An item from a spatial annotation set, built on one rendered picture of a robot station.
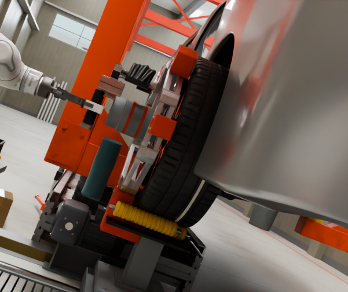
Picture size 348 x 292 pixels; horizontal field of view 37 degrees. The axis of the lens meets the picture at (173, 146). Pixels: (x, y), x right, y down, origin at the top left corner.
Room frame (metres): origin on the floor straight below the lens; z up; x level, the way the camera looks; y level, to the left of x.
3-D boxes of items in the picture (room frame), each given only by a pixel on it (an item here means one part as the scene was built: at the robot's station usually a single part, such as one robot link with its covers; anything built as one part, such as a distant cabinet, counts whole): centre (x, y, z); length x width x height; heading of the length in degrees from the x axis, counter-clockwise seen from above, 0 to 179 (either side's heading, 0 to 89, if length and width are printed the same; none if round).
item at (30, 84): (1.82, 0.55, 0.83); 0.09 x 0.06 x 0.09; 8
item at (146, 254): (2.08, -0.05, 0.32); 0.40 x 0.30 x 0.28; 8
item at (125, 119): (2.05, 0.18, 0.85); 0.21 x 0.14 x 0.14; 98
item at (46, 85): (1.83, 0.48, 0.83); 0.09 x 0.08 x 0.07; 98
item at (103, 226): (2.07, 0.08, 0.48); 0.16 x 0.12 x 0.17; 98
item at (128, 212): (1.96, 0.00, 0.51); 0.29 x 0.06 x 0.06; 98
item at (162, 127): (1.75, 0.06, 0.85); 0.09 x 0.08 x 0.07; 8
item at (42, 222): (3.82, 0.24, 0.14); 2.47 x 0.85 x 0.27; 8
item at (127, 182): (2.06, 0.11, 0.85); 0.54 x 0.07 x 0.54; 8
